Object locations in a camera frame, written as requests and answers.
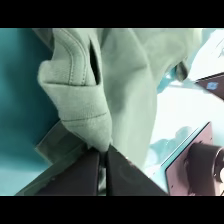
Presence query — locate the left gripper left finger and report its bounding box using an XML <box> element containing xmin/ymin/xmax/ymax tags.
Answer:
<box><xmin>15</xmin><ymin>146</ymin><xmax>101</xmax><ymax>197</ymax></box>

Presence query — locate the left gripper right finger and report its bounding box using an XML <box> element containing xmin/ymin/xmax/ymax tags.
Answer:
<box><xmin>106</xmin><ymin>144</ymin><xmax>168</xmax><ymax>197</ymax></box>

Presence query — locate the green T-shirt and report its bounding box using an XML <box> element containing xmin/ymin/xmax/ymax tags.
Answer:
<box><xmin>31</xmin><ymin>28</ymin><xmax>204</xmax><ymax>171</ymax></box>

